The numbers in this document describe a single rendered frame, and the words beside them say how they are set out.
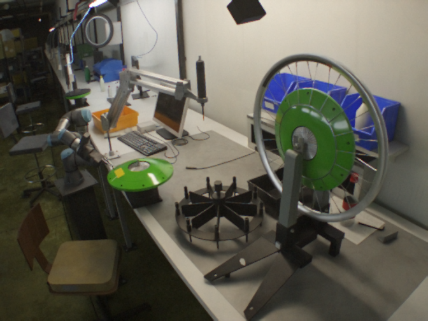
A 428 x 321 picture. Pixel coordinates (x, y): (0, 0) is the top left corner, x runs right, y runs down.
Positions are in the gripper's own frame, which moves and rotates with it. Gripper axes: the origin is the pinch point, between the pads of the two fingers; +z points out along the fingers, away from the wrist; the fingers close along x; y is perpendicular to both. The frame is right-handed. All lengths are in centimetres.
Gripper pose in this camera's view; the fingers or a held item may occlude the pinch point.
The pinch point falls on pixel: (113, 166)
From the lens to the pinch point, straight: 158.9
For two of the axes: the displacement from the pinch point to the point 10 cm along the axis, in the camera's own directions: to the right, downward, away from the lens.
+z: 8.3, 5.5, 0.7
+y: -5.2, 7.3, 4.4
